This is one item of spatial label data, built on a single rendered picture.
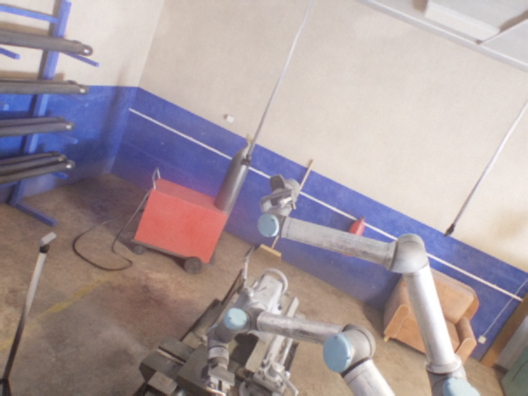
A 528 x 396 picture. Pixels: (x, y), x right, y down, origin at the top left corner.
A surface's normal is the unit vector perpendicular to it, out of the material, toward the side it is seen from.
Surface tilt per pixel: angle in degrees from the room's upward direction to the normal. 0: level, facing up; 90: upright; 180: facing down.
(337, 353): 88
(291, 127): 90
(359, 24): 90
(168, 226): 90
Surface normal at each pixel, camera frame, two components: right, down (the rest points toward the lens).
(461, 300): -0.15, 0.28
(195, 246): 0.07, 0.36
